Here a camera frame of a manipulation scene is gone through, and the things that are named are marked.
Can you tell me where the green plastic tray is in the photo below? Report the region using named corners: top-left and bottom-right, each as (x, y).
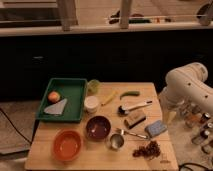
top-left (36, 78), bottom-right (87, 122)

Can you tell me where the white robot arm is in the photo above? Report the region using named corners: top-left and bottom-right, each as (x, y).
top-left (158, 62), bottom-right (213, 124)

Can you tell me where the green plastic cup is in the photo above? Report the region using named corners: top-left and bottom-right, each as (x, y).
top-left (87, 79), bottom-right (100, 94)

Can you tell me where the dark maroon bowl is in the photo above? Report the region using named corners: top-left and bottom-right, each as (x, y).
top-left (86, 116), bottom-right (111, 141)

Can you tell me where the brown dried crumbs pile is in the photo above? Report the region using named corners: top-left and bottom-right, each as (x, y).
top-left (133, 141), bottom-right (161, 159)

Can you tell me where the green pepper toy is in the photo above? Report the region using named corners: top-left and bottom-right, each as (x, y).
top-left (120, 91), bottom-right (140, 100)

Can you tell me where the blue sponge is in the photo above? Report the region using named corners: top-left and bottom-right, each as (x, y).
top-left (145, 120), bottom-right (167, 138)

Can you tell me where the white round container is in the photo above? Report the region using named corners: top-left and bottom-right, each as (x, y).
top-left (84, 96), bottom-right (99, 113)

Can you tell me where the yellow banana toy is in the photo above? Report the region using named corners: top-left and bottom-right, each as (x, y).
top-left (101, 91), bottom-right (117, 106)

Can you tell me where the spice bottles cluster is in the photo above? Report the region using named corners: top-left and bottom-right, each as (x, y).
top-left (184, 109), bottom-right (213, 154)

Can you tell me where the small metal cup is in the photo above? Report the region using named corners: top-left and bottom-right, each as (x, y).
top-left (108, 134), bottom-right (124, 150)

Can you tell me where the orange fruit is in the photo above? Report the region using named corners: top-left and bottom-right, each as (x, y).
top-left (48, 91), bottom-right (60, 103)

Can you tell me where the grey folded cloth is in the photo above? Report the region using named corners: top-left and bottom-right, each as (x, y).
top-left (44, 99), bottom-right (67, 115)

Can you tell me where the orange red bowl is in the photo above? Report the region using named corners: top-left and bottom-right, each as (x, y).
top-left (51, 129), bottom-right (83, 162)

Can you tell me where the black cable on floor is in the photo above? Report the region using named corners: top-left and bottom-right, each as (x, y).
top-left (0, 107), bottom-right (33, 145)

